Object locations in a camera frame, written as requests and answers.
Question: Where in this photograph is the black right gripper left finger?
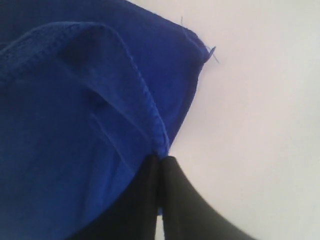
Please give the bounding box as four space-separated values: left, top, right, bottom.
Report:
68 155 159 240

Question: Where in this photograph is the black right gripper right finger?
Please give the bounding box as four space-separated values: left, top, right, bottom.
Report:
159 156 253 240

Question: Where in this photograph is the blue towel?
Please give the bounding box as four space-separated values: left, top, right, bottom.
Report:
0 0 213 240

